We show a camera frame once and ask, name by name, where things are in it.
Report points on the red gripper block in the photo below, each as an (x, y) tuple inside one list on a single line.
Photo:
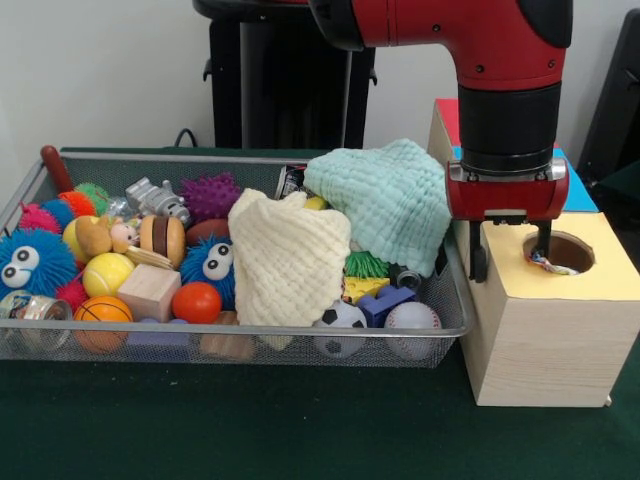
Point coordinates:
[(505, 200)]

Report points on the multicolour patterned cloth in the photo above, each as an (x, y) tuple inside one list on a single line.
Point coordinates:
[(552, 267)]

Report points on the mint waffle cloth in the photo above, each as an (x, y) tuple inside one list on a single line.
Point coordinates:
[(395, 200)]

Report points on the cream waffle cloth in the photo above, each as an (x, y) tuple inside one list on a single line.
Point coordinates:
[(285, 260)]

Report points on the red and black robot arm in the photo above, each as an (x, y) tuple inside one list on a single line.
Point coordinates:
[(505, 75)]

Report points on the wooden box with three holes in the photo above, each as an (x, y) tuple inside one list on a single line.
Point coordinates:
[(550, 350)]

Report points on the shallow clear mesh bin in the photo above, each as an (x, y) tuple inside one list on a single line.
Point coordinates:
[(350, 350)]

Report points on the neighbouring green covered table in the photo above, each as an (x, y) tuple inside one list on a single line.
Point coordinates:
[(620, 192)]

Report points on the white baseball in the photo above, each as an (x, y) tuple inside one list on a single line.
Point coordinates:
[(412, 320)]

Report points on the black upright stand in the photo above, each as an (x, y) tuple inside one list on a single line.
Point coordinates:
[(625, 75)]

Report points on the dark green table cloth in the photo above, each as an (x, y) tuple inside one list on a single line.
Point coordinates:
[(300, 425)]

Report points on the small blue spiky eyed ball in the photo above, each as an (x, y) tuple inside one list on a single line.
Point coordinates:
[(200, 270)]

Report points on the orange red smooth ball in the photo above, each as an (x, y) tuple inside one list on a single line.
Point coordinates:
[(196, 302)]

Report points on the toy hamburger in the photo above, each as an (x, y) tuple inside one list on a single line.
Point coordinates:
[(162, 240)]

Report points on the pale wooden cube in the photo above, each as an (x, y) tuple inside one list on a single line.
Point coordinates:
[(147, 292)]

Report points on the yellow tennis ball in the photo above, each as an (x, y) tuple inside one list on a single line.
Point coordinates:
[(107, 275)]

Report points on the small orange basketball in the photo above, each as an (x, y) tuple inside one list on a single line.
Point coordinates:
[(102, 312)]

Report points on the blue spiky ball with eyes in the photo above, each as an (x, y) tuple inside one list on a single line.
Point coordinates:
[(45, 260)]

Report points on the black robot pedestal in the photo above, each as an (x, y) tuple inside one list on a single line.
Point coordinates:
[(280, 90)]

